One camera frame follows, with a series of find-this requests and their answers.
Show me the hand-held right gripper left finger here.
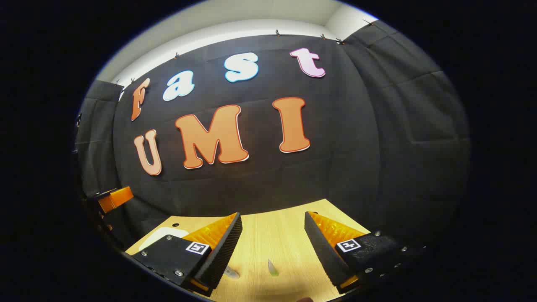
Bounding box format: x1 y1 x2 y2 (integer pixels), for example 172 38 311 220
126 212 243 296

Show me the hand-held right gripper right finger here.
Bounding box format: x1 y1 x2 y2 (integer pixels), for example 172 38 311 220
304 211 428 294

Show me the pale yellow suitcase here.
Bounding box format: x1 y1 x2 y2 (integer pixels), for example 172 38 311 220
138 228 189 251

